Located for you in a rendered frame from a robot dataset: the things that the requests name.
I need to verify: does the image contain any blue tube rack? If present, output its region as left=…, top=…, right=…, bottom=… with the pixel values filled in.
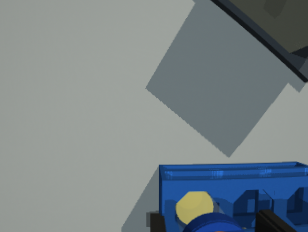
left=159, top=162, right=308, bottom=232

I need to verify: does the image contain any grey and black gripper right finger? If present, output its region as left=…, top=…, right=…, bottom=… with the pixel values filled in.
left=255, top=209, right=297, bottom=232

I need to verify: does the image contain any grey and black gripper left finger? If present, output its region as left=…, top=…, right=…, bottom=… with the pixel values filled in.
left=150, top=213, right=166, bottom=232

